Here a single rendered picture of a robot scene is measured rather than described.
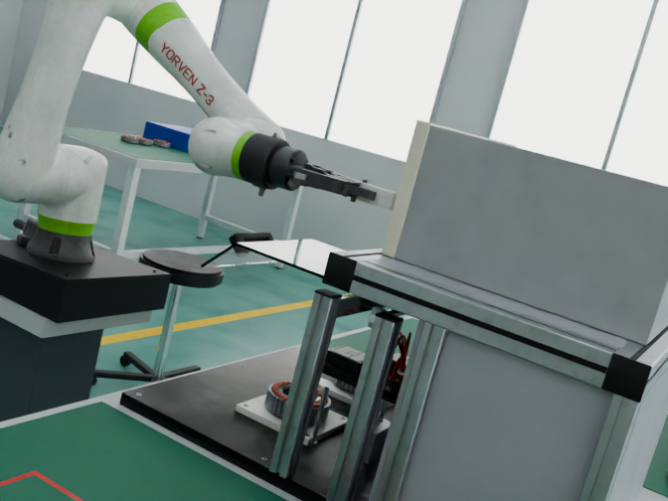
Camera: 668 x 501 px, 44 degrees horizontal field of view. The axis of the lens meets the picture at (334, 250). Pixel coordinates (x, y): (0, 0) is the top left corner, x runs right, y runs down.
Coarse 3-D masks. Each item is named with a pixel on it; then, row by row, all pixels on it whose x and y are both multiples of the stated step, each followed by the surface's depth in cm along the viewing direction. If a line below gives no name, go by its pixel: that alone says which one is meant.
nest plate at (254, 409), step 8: (256, 400) 145; (264, 400) 146; (240, 408) 140; (248, 408) 140; (256, 408) 141; (264, 408) 142; (248, 416) 139; (256, 416) 139; (264, 416) 139; (272, 416) 140; (328, 416) 146; (336, 416) 147; (264, 424) 138; (272, 424) 137; (280, 424) 137; (312, 424) 140; (320, 424) 141; (328, 424) 142; (336, 424) 143; (344, 424) 145; (320, 432) 138; (328, 432) 140; (304, 440) 134
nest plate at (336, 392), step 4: (320, 380) 163; (324, 380) 164; (320, 384) 161; (324, 384) 162; (328, 384) 162; (332, 384) 163; (320, 388) 160; (332, 388) 161; (336, 388) 161; (340, 388) 162; (328, 392) 160; (332, 392) 159; (336, 392) 159; (340, 392) 159; (344, 392) 160; (348, 392) 161; (332, 396) 159; (336, 396) 159; (340, 396) 158; (344, 396) 158; (348, 396) 158; (352, 396) 159; (340, 400) 158; (344, 400) 158; (348, 400) 158; (352, 400) 157; (388, 404) 161; (392, 404) 163
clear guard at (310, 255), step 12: (300, 240) 147; (312, 240) 150; (228, 252) 132; (240, 252) 135; (252, 252) 139; (264, 252) 128; (276, 252) 130; (288, 252) 132; (300, 252) 135; (312, 252) 138; (324, 252) 140; (204, 264) 133; (216, 264) 136; (228, 264) 139; (288, 264) 125; (300, 264) 126; (312, 264) 128; (324, 264) 130
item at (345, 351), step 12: (336, 348) 139; (348, 348) 140; (336, 360) 136; (348, 360) 135; (360, 360) 135; (324, 372) 137; (336, 372) 136; (348, 372) 135; (348, 384) 135; (384, 396) 131; (396, 396) 130; (384, 408) 138
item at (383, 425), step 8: (376, 424) 136; (384, 424) 137; (376, 432) 133; (384, 432) 135; (376, 440) 133; (384, 440) 136; (368, 448) 133; (376, 448) 134; (368, 456) 133; (376, 456) 135
